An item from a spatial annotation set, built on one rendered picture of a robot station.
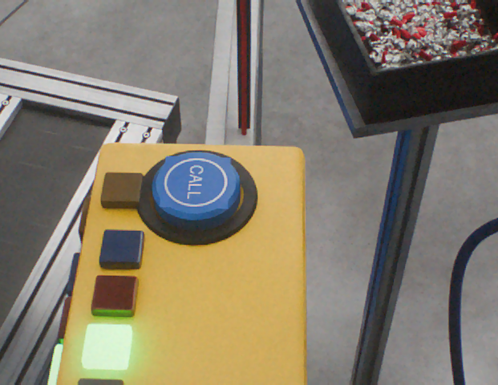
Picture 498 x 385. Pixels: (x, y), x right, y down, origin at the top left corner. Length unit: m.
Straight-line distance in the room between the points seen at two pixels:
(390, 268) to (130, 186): 0.68
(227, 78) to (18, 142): 0.93
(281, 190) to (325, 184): 1.41
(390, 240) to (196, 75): 1.11
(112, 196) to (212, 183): 0.05
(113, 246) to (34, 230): 1.13
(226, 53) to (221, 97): 0.06
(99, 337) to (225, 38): 0.49
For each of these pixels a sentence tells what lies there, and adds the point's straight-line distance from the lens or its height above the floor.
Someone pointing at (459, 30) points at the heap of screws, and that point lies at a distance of 0.85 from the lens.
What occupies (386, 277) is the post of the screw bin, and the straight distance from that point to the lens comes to 1.07.
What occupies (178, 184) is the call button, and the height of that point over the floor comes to 1.08.
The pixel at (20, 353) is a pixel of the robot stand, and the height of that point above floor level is 0.23.
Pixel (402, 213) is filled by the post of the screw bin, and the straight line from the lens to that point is 0.97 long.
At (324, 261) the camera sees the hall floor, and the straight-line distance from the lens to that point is 1.70.
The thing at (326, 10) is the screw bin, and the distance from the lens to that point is 0.86.
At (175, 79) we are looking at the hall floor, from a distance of 2.03.
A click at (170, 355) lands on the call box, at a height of 1.07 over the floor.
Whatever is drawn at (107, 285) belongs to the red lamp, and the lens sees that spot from 0.37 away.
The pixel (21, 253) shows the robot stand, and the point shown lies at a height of 0.21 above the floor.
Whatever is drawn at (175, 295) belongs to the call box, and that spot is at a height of 1.07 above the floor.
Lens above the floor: 1.38
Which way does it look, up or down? 51 degrees down
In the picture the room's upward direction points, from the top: straight up
